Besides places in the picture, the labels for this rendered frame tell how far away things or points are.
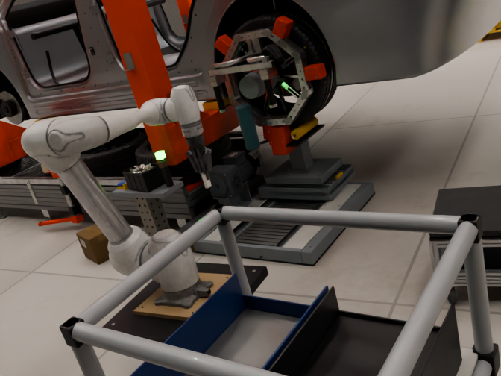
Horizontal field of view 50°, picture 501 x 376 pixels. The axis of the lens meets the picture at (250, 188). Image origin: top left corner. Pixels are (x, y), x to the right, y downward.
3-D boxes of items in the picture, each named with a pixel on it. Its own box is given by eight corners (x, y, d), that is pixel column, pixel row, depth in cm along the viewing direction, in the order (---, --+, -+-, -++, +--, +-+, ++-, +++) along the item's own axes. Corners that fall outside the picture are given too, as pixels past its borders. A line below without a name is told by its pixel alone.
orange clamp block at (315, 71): (312, 77, 292) (326, 75, 287) (305, 81, 286) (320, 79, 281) (309, 64, 289) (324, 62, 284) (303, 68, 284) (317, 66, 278)
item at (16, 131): (67, 136, 471) (52, 98, 459) (16, 160, 434) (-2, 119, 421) (56, 137, 481) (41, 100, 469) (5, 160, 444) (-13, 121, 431)
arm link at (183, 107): (207, 116, 226) (183, 119, 233) (197, 80, 221) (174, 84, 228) (191, 124, 217) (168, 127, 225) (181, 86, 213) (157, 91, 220)
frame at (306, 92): (320, 118, 299) (299, 20, 280) (314, 123, 295) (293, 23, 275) (242, 124, 332) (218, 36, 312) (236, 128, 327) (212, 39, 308)
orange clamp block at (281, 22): (288, 36, 289) (294, 20, 283) (282, 39, 283) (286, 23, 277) (278, 30, 291) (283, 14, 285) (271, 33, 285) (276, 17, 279)
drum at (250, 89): (282, 87, 304) (276, 63, 299) (262, 99, 289) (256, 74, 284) (262, 89, 313) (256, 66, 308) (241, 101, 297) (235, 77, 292)
